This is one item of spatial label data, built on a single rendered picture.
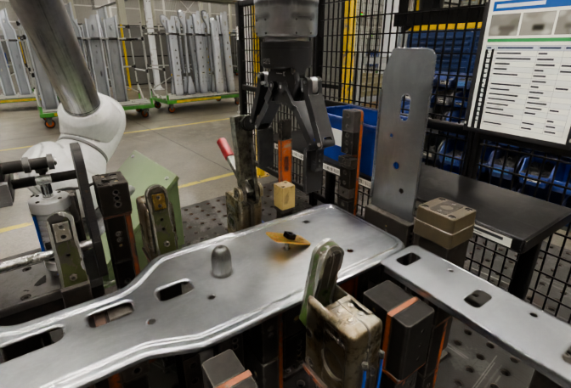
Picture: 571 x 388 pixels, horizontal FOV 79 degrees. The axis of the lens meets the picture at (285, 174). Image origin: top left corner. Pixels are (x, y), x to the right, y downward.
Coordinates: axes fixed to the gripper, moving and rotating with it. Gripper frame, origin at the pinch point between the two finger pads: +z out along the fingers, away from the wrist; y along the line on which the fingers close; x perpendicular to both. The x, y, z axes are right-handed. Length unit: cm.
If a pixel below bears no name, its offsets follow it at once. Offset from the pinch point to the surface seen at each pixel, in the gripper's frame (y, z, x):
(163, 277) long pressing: -4.0, 14.6, -20.9
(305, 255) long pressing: 3.6, 14.8, 1.4
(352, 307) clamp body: 21.1, 10.3, -4.8
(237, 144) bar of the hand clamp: -14.5, -1.5, -1.7
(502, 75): 5, -13, 55
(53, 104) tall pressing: -694, 76, -26
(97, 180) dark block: -21.7, 2.8, -26.1
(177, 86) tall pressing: -745, 65, 211
